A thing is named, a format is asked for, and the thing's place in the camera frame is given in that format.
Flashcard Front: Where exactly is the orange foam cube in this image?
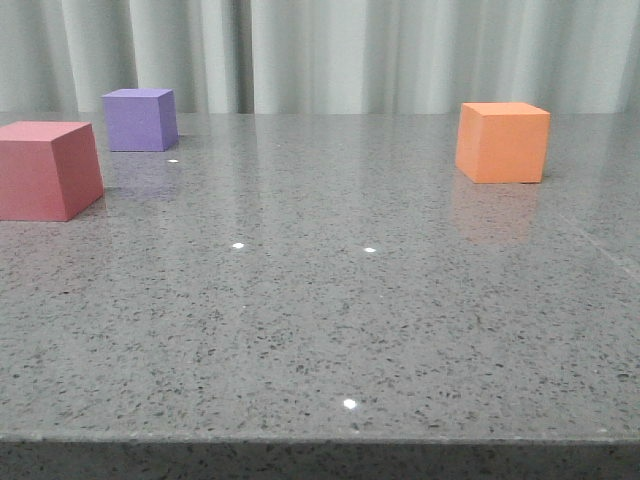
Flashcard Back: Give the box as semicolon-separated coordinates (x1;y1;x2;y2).
455;102;551;184

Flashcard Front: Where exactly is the purple foam cube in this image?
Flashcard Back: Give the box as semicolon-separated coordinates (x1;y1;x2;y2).
102;88;179;152

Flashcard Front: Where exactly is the pink foam cube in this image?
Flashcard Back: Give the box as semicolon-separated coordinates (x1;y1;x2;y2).
1;121;104;221

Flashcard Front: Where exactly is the pale green curtain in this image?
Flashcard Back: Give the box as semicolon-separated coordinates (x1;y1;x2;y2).
1;1;639;114

